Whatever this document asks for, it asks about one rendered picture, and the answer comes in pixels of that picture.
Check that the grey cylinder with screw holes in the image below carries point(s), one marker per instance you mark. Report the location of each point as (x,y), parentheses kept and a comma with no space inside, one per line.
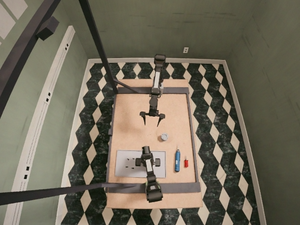
(164,137)

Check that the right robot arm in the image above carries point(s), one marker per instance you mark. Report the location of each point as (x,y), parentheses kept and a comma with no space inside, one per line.
(147,159)

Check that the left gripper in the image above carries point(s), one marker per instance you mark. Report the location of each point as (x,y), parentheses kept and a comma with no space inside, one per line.
(161,116)

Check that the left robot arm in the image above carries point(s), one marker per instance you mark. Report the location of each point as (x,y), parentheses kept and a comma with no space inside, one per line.
(155,89)

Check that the blue power screwdriver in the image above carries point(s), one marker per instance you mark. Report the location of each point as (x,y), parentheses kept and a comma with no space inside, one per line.
(177,161)

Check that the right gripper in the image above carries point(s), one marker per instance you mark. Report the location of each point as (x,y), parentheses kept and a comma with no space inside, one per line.
(138,162)

